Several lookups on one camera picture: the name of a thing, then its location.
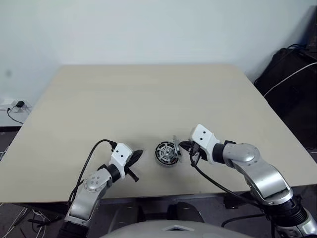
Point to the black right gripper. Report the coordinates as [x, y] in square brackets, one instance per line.
[196, 155]

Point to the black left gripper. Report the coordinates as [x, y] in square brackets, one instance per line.
[132, 174]

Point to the silver motor end cap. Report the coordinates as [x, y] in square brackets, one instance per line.
[176, 147]

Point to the silver spoked motor rotor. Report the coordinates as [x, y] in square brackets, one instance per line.
[166, 153]

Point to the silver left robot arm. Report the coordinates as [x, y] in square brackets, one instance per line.
[84, 200]

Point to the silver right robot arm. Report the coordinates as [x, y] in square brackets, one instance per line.
[260, 171]

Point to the dark rounded shape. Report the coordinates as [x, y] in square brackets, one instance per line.
[184, 210]

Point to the grey robot torso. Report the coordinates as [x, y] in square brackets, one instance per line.
[148, 230]

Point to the large black case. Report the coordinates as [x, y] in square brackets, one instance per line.
[292, 99]

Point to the white power strip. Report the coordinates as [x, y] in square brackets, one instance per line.
[24, 106]

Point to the black power adapter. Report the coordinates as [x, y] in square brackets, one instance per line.
[19, 104]

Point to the black equipment stack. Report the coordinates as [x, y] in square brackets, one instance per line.
[312, 29]

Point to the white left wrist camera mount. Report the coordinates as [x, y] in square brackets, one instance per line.
[121, 155]

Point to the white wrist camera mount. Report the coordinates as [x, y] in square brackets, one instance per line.
[121, 155]
[204, 137]

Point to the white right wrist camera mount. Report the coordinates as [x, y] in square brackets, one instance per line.
[204, 137]

